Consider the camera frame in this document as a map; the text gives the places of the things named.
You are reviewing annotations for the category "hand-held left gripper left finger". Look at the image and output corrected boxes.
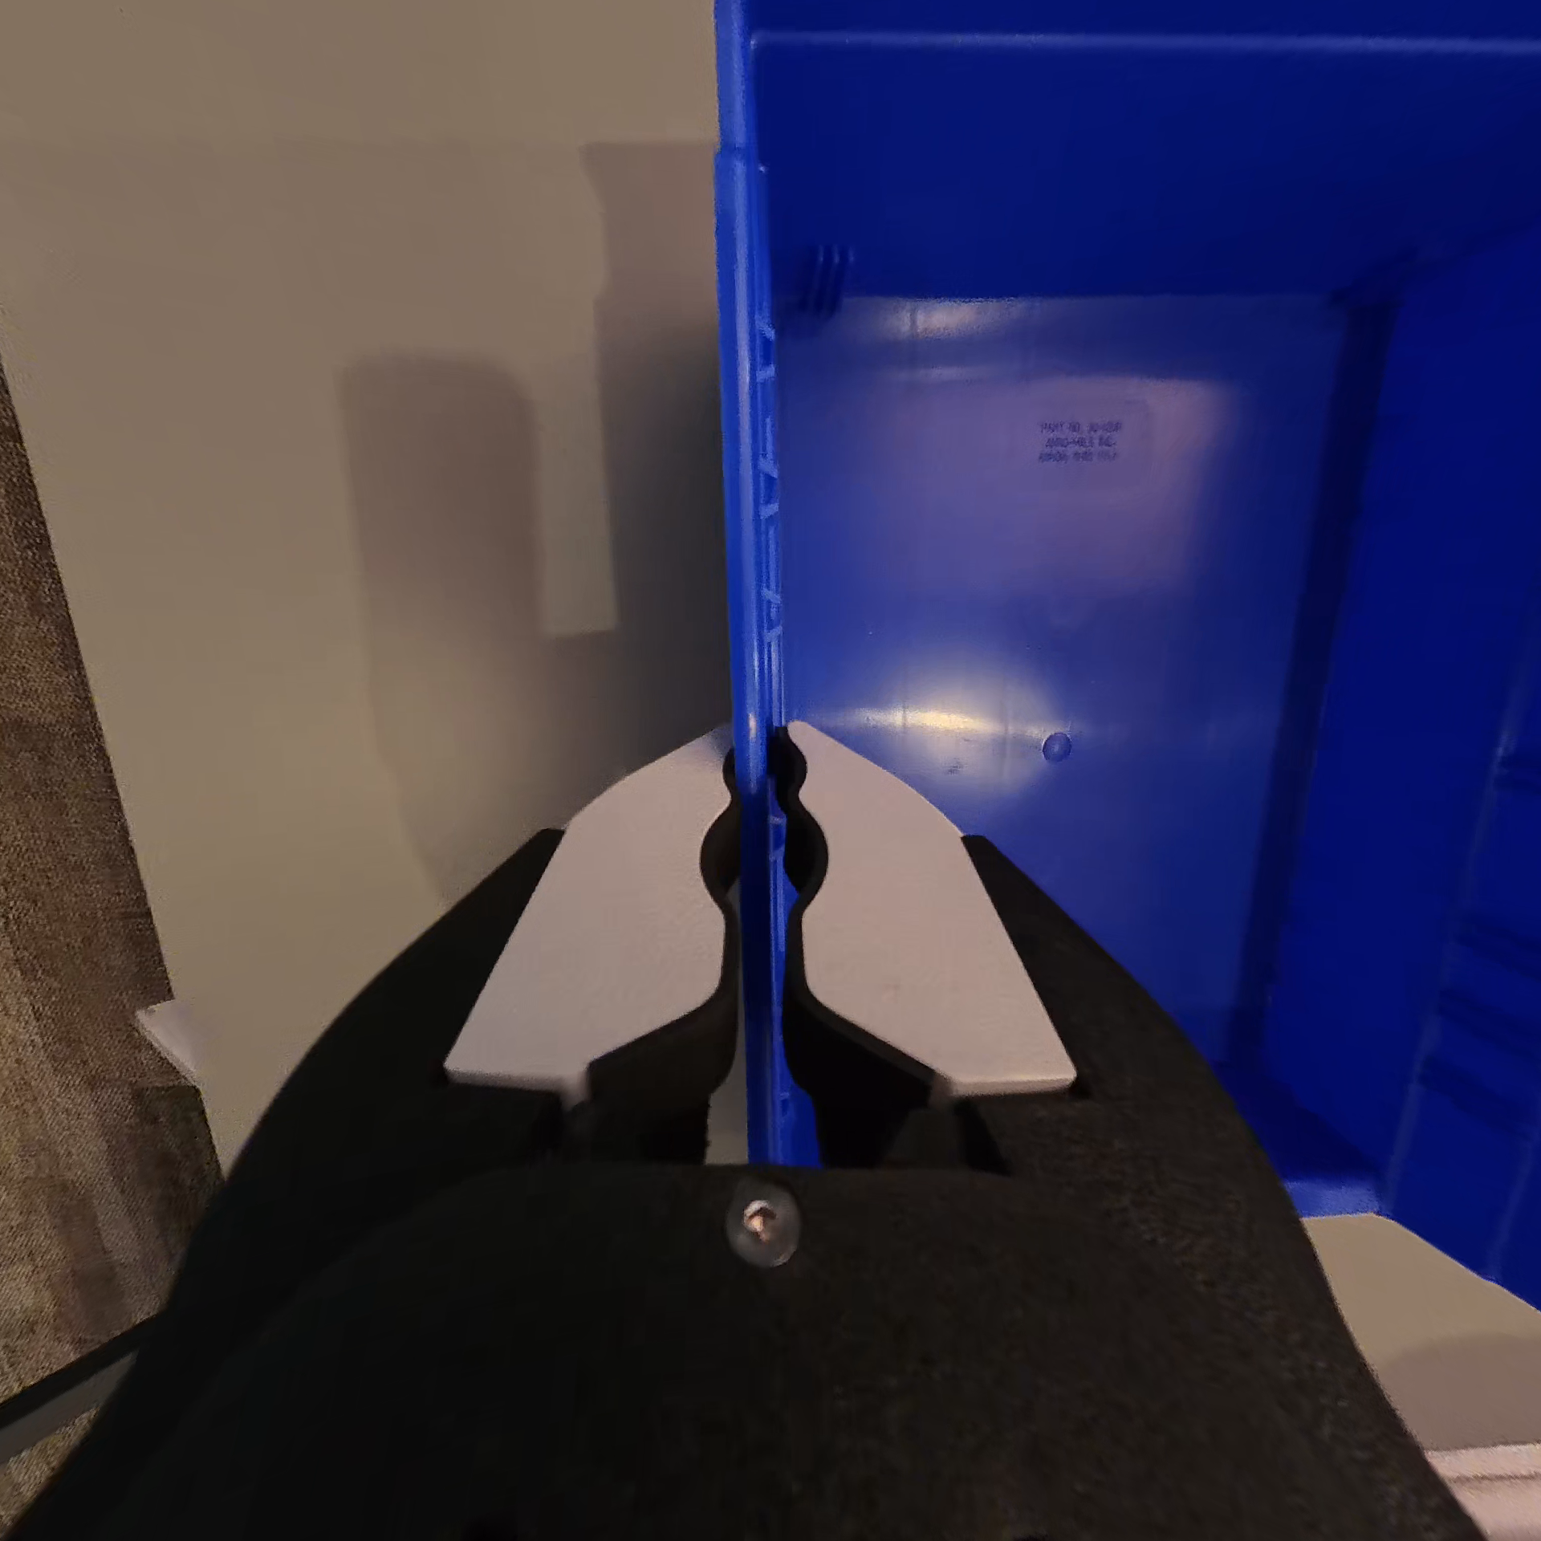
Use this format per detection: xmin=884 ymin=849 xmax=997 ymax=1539
xmin=446 ymin=723 xmax=752 ymax=1163

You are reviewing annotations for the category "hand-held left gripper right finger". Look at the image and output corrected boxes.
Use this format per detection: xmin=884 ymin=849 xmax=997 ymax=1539
xmin=769 ymin=723 xmax=1081 ymax=1172

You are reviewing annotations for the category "blue plastic bin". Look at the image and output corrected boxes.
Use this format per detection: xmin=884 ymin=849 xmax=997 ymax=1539
xmin=712 ymin=0 xmax=1541 ymax=1295

